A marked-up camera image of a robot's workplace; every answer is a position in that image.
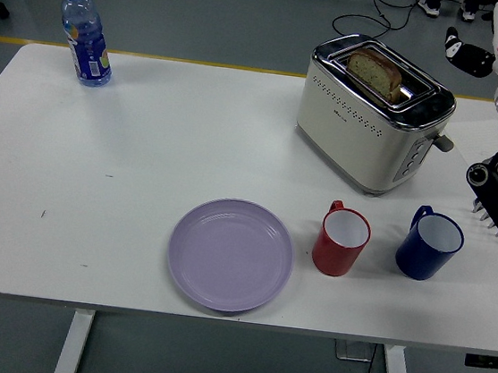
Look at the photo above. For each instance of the grey toaster lever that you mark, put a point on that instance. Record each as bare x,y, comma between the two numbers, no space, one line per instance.
445,143

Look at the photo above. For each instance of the slice of bread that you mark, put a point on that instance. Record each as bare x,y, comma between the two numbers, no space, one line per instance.
370,72

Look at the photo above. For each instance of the purple plate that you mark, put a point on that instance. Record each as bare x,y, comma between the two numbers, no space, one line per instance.
229,256

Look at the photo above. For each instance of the person's shoe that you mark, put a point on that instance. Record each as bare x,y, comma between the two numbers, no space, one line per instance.
469,12
428,6

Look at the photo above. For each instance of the white paper sheet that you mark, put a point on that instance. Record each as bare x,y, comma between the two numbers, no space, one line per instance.
476,127

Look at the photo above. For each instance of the metal toast rack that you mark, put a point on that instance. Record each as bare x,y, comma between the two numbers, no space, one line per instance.
476,205

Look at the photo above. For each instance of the cream and chrome toaster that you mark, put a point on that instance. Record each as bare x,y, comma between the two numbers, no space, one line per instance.
350,130

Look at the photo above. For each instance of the blue mug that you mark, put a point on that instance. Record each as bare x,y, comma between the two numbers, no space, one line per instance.
418,260

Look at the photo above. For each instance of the red mug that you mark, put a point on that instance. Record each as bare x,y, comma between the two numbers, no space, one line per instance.
335,259

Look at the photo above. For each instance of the black table control panel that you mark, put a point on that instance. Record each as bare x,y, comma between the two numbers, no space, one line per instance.
490,363

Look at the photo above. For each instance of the grey box under table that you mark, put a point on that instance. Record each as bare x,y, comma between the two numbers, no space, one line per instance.
351,351

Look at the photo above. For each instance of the clear water bottle blue cap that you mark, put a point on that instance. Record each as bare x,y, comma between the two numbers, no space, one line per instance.
86,51

